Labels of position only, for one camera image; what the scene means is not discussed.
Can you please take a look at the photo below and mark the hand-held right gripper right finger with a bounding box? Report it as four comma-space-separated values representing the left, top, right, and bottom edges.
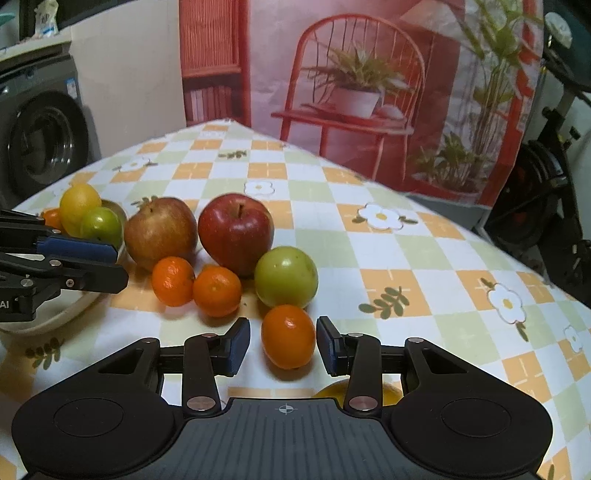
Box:
316, 316, 469, 413

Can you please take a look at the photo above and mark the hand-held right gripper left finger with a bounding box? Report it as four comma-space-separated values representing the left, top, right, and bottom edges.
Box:
95, 318, 251, 416

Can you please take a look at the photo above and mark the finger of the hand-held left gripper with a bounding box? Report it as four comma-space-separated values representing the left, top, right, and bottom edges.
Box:
0, 252, 129, 296
0, 210, 118, 265

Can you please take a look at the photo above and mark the small green round fruit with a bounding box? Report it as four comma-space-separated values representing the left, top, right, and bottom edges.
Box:
81, 207, 123, 243

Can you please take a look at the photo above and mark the beige plate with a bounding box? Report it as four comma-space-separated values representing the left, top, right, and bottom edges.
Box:
0, 198, 129, 335

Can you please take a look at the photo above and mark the large orange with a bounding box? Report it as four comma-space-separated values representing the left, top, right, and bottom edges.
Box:
261, 305, 317, 370

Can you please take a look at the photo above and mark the yellow lemon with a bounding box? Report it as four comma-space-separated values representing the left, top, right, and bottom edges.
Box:
59, 183, 102, 237
311, 379, 405, 408

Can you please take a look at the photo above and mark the streaked red-yellow apple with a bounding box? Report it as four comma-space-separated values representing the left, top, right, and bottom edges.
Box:
124, 197, 199, 272

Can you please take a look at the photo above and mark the large green round fruit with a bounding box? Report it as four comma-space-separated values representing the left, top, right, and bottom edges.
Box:
254, 246, 319, 309

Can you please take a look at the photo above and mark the checkered floral tablecloth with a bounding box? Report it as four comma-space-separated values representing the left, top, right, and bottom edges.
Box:
0, 119, 591, 480

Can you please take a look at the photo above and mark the deep red apple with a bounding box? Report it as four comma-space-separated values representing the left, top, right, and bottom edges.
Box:
198, 194, 275, 278

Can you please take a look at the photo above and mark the grey washing machine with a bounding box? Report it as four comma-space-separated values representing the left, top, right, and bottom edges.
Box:
0, 53, 102, 210

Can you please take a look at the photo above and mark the white plastic bag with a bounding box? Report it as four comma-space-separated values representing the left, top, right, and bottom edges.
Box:
34, 0, 60, 38

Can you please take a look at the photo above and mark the black exercise bike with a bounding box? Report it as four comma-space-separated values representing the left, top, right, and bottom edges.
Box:
480, 0, 591, 296

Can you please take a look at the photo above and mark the printed backdrop with red chair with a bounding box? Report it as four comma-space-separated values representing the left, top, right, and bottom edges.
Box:
178, 0, 546, 208

